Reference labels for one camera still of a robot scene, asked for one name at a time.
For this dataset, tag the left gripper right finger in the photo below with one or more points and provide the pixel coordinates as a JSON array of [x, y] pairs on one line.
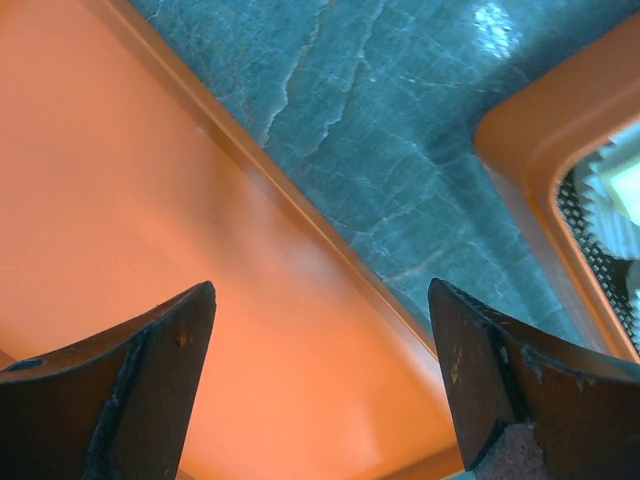
[[528, 405]]

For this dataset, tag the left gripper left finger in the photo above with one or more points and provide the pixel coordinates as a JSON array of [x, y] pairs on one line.
[[115, 405]]

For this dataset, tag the white chocolate piece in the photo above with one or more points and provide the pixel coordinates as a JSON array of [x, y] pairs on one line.
[[621, 183]]

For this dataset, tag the orange box lid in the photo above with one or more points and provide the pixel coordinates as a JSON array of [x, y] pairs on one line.
[[124, 182]]

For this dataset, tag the orange chocolate box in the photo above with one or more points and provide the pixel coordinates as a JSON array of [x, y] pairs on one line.
[[529, 143]]

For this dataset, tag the white paper cup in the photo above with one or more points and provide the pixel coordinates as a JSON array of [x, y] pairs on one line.
[[633, 285], [617, 235]]

